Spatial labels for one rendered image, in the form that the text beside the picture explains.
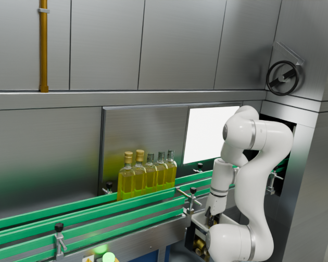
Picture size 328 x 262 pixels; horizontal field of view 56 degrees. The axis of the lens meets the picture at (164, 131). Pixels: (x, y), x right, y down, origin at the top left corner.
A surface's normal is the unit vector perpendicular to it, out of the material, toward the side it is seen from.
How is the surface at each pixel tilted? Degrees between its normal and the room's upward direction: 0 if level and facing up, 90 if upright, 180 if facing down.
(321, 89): 90
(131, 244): 90
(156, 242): 90
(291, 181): 90
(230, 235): 37
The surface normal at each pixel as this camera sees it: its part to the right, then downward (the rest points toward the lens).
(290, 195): -0.79, 0.08
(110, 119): 0.60, 0.27
